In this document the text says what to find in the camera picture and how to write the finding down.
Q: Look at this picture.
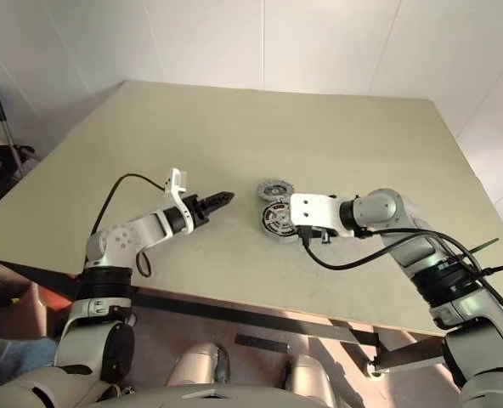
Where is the black zip tie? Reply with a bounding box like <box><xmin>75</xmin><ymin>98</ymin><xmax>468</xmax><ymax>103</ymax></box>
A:
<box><xmin>463</xmin><ymin>237</ymin><xmax>500</xmax><ymax>258</ymax></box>
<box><xmin>474</xmin><ymin>263</ymin><xmax>503</xmax><ymax>281</ymax></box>

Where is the spoked motor rotor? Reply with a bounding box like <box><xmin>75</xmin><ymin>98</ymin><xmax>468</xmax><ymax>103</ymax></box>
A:
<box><xmin>263</xmin><ymin>202</ymin><xmax>293</xmax><ymax>235</ymax></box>

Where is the black floor tape strip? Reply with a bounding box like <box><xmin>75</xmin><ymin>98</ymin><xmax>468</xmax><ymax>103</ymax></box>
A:
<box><xmin>234</xmin><ymin>334</ymin><xmax>290</xmax><ymax>354</ymax></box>

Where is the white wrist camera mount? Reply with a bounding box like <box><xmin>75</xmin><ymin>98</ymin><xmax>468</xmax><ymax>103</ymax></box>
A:
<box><xmin>288</xmin><ymin>192</ymin><xmax>342</xmax><ymax>239</ymax></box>
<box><xmin>164</xmin><ymin>167</ymin><xmax>194</xmax><ymax>235</ymax></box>

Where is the blue jeans leg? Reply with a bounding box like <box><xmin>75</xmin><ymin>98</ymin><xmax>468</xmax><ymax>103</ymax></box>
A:
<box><xmin>0</xmin><ymin>335</ymin><xmax>59</xmax><ymax>390</ymax></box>

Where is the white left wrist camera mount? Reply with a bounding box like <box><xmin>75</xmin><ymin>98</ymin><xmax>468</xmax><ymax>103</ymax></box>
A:
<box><xmin>164</xmin><ymin>167</ymin><xmax>194</xmax><ymax>235</ymax></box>

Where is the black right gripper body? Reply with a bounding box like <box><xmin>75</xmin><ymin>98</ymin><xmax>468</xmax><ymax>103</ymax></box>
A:
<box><xmin>296</xmin><ymin>228</ymin><xmax>336</xmax><ymax>247</ymax></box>

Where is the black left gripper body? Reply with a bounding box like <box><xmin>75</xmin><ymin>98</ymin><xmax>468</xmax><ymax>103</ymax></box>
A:
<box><xmin>184</xmin><ymin>194</ymin><xmax>213</xmax><ymax>229</ymax></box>

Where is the silver robot torso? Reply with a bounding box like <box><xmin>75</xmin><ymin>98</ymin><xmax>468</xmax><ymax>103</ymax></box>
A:
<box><xmin>0</xmin><ymin>367</ymin><xmax>336</xmax><ymax>408</ymax></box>

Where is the silver left robot leg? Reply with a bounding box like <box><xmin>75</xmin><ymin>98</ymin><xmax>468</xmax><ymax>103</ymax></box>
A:
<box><xmin>168</xmin><ymin>342</ymin><xmax>231</xmax><ymax>388</ymax></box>

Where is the silver robot leg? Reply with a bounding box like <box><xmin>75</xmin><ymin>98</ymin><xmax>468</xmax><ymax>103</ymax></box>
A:
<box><xmin>168</xmin><ymin>342</ymin><xmax>231</xmax><ymax>388</ymax></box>
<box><xmin>283</xmin><ymin>354</ymin><xmax>333</xmax><ymax>397</ymax></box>

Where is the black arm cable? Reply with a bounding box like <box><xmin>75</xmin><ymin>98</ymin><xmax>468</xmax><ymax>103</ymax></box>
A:
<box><xmin>90</xmin><ymin>173</ymin><xmax>170</xmax><ymax>280</ymax></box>
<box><xmin>300</xmin><ymin>227</ymin><xmax>503</xmax><ymax>328</ymax></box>

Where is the black table frame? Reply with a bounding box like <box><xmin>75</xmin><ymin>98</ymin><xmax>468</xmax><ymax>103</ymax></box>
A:
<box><xmin>0</xmin><ymin>252</ymin><xmax>446</xmax><ymax>377</ymax></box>

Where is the silver right robot leg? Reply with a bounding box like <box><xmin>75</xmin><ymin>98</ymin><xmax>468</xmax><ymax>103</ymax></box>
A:
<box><xmin>283</xmin><ymin>354</ymin><xmax>333</xmax><ymax>397</ymax></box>

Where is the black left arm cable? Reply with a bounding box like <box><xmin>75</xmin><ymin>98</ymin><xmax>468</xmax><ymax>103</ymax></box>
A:
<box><xmin>90</xmin><ymin>173</ymin><xmax>170</xmax><ymax>280</ymax></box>

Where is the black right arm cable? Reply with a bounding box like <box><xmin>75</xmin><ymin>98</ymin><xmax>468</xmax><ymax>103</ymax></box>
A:
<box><xmin>300</xmin><ymin>227</ymin><xmax>503</xmax><ymax>328</ymax></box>

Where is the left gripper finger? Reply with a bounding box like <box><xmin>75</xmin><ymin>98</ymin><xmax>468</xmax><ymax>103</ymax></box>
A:
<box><xmin>203</xmin><ymin>195</ymin><xmax>235</xmax><ymax>214</ymax></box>
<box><xmin>201</xmin><ymin>191</ymin><xmax>236</xmax><ymax>207</ymax></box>

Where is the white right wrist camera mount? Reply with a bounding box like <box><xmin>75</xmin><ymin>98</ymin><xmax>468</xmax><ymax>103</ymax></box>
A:
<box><xmin>288</xmin><ymin>192</ymin><xmax>342</xmax><ymax>239</ymax></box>

